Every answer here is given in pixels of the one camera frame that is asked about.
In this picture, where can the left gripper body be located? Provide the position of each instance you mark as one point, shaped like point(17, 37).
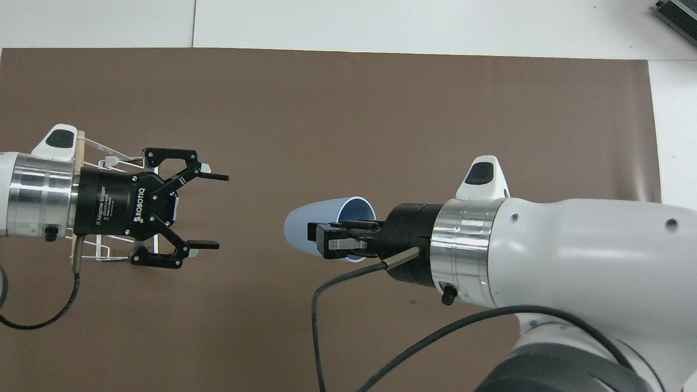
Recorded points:
point(109, 204)

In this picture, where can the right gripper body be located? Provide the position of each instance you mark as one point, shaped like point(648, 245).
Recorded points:
point(411, 228)

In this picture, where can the light blue cup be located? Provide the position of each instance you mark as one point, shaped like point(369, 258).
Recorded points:
point(310, 215)

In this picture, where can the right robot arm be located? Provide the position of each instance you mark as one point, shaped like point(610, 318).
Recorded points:
point(572, 245)

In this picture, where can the grey metal device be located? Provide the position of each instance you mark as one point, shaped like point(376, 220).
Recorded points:
point(680, 16)

